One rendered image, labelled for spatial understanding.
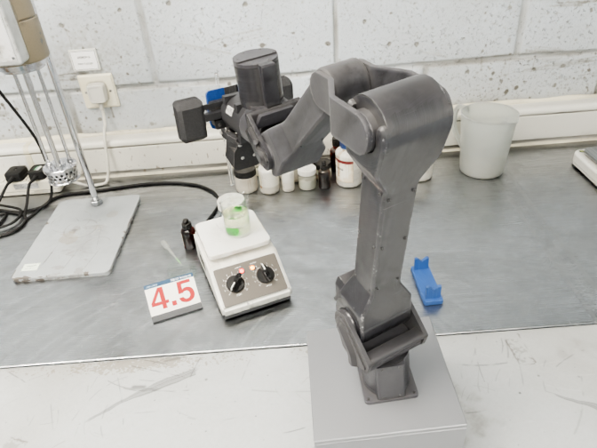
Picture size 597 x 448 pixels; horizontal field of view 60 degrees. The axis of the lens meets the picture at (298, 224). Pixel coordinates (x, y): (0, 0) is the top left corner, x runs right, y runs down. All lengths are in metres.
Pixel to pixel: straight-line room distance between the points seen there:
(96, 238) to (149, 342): 0.36
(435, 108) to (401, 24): 0.93
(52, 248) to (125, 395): 0.46
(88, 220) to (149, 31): 0.46
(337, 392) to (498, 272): 0.47
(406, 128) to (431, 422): 0.37
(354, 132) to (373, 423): 0.36
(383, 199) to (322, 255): 0.60
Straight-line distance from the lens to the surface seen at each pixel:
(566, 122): 1.53
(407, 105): 0.41
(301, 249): 1.07
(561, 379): 0.89
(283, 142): 0.61
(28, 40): 1.06
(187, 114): 0.76
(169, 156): 1.40
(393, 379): 0.64
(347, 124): 0.42
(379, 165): 0.41
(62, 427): 0.88
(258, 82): 0.66
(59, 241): 1.25
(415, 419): 0.65
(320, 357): 0.72
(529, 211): 1.23
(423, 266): 1.00
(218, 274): 0.93
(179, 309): 0.97
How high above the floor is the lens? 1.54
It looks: 34 degrees down
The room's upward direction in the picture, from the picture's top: 5 degrees counter-clockwise
